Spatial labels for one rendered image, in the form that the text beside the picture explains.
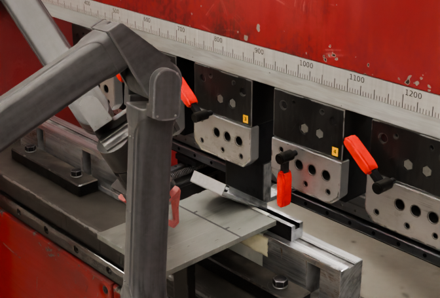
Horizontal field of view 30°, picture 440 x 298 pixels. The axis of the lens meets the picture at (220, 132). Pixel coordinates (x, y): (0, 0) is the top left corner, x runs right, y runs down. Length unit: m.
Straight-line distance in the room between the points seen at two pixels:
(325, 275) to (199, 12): 0.50
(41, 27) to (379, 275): 2.18
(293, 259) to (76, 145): 0.68
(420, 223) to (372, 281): 2.02
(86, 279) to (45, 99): 0.83
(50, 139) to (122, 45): 0.98
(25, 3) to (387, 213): 0.67
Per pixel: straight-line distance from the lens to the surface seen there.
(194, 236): 1.43
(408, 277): 3.30
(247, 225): 1.46
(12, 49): 2.15
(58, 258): 1.91
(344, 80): 1.25
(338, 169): 1.30
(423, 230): 1.24
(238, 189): 1.54
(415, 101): 1.18
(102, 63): 1.08
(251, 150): 1.43
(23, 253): 2.06
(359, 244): 3.49
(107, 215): 1.79
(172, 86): 1.09
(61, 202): 1.86
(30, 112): 1.06
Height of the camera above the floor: 1.69
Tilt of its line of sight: 22 degrees down
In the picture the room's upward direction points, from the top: straight up
